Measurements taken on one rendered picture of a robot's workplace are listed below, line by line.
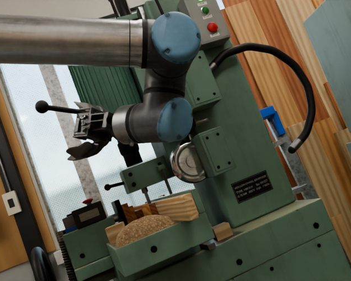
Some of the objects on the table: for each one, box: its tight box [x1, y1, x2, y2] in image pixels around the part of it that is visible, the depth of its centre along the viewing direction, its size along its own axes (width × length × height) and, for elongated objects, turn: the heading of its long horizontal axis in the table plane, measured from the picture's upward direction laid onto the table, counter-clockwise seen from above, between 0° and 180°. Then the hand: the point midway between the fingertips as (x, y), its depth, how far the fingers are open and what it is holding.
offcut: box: [105, 221, 125, 244], centre depth 100 cm, size 4×4×4 cm
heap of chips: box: [114, 215, 179, 248], centre depth 91 cm, size 9×14×4 cm, turn 30°
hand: (74, 132), depth 109 cm, fingers closed on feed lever, 14 cm apart
